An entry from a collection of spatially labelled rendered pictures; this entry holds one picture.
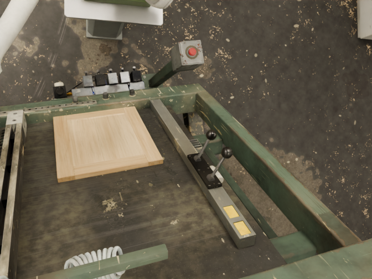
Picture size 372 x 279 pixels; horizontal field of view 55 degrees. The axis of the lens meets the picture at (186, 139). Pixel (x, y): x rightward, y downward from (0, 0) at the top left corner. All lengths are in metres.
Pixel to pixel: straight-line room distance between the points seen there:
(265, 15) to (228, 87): 0.70
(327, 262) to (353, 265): 0.06
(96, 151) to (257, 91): 1.85
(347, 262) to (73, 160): 0.94
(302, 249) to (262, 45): 2.21
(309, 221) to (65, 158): 0.87
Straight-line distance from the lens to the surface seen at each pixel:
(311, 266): 0.89
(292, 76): 3.18
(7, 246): 1.01
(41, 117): 1.71
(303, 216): 1.15
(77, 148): 1.44
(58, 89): 1.82
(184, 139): 1.40
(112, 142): 1.44
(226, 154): 1.12
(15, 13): 1.09
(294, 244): 1.12
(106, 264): 0.64
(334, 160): 3.38
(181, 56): 1.79
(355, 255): 0.95
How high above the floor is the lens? 2.59
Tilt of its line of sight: 73 degrees down
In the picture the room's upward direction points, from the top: 87 degrees clockwise
